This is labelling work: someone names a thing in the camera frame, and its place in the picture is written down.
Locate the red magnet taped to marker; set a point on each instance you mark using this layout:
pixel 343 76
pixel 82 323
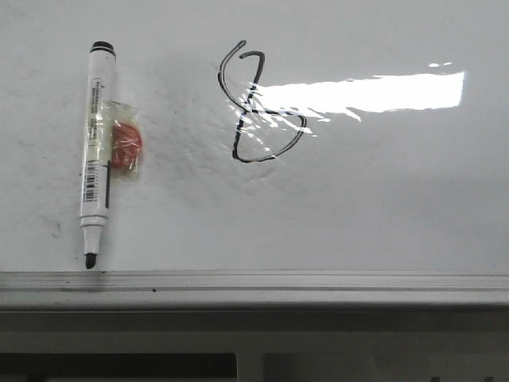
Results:
pixel 124 139

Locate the white black whiteboard marker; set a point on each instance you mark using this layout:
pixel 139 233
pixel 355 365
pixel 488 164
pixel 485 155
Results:
pixel 96 164

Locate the black drawn number eight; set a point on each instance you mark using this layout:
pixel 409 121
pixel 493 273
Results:
pixel 246 107

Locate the white whiteboard surface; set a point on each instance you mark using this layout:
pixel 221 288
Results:
pixel 403 165

